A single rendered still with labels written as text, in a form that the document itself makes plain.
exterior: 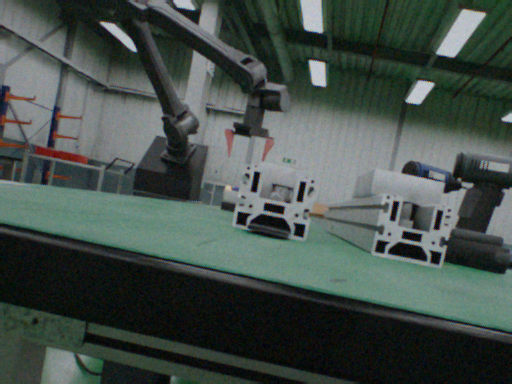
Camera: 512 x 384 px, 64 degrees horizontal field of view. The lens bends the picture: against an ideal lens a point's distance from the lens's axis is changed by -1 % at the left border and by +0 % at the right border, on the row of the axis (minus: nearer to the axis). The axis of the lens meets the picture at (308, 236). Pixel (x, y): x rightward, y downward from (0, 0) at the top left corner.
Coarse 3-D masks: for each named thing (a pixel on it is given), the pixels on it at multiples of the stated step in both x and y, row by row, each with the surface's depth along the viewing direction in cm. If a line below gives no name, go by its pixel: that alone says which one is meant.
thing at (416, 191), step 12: (360, 180) 73; (372, 180) 62; (384, 180) 62; (396, 180) 62; (408, 180) 62; (420, 180) 62; (432, 180) 63; (360, 192) 71; (372, 192) 62; (384, 192) 62; (396, 192) 62; (408, 192) 62; (420, 192) 62; (432, 192) 63; (408, 204) 64; (420, 204) 63; (408, 216) 64
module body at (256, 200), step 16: (256, 176) 59; (304, 176) 54; (240, 192) 54; (256, 192) 65; (272, 192) 95; (304, 192) 55; (240, 208) 54; (256, 208) 54; (272, 208) 91; (288, 208) 55; (304, 208) 55; (240, 224) 56; (288, 224) 92; (304, 224) 59; (304, 240) 55
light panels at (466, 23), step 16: (176, 0) 732; (304, 0) 643; (304, 16) 694; (320, 16) 683; (464, 16) 595; (480, 16) 587; (112, 32) 961; (464, 32) 640; (448, 48) 704; (320, 64) 900; (320, 80) 1005; (416, 96) 978
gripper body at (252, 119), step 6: (246, 108) 118; (252, 108) 118; (258, 108) 117; (246, 114) 118; (252, 114) 117; (258, 114) 118; (264, 114) 120; (246, 120) 118; (252, 120) 117; (258, 120) 118; (234, 126) 117; (240, 126) 117; (246, 126) 117; (252, 126) 117; (258, 126) 118
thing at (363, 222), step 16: (336, 208) 114; (352, 208) 86; (368, 208) 69; (384, 208) 58; (400, 208) 55; (416, 208) 63; (432, 208) 56; (448, 208) 56; (336, 224) 98; (352, 224) 82; (368, 224) 67; (384, 224) 55; (400, 224) 60; (416, 224) 62; (432, 224) 56; (448, 224) 56; (352, 240) 72; (368, 240) 59; (384, 240) 56; (400, 240) 56; (416, 240) 58; (432, 240) 56; (384, 256) 56; (400, 256) 56; (416, 256) 61; (432, 256) 59
